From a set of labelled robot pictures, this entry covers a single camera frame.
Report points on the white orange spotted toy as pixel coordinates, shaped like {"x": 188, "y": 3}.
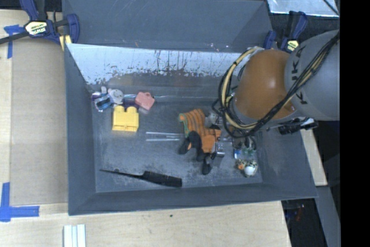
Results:
{"x": 250, "y": 170}

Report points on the clear plastic tube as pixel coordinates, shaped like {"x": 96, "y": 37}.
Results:
{"x": 163, "y": 136}

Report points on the grey metal bin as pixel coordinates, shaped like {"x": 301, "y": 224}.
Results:
{"x": 162, "y": 159}

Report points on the black tail comb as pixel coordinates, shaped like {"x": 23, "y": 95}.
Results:
{"x": 162, "y": 179}

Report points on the pink toy bag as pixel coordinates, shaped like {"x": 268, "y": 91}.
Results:
{"x": 144, "y": 100}

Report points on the yellow toy building brick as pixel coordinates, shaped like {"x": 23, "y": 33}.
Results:
{"x": 125, "y": 120}

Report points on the white and blue toy figure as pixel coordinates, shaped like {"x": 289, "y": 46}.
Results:
{"x": 108, "y": 98}

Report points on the pale wood flat board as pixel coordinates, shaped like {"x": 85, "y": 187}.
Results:
{"x": 37, "y": 124}

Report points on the black cylinder on white bracket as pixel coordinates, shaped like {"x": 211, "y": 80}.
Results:
{"x": 292, "y": 127}

